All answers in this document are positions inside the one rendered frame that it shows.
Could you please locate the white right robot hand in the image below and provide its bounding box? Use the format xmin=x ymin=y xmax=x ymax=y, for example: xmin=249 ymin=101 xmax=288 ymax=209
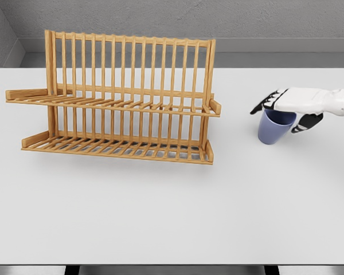
xmin=249 ymin=88 xmax=329 ymax=134

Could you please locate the blue plastic cup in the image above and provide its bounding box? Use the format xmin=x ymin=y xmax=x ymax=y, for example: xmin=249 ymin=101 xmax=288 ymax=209
xmin=257 ymin=108 xmax=297 ymax=146

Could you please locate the wooden two-tier dish rack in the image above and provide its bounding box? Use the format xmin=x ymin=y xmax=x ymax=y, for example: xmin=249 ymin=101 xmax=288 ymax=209
xmin=5 ymin=29 xmax=222 ymax=165

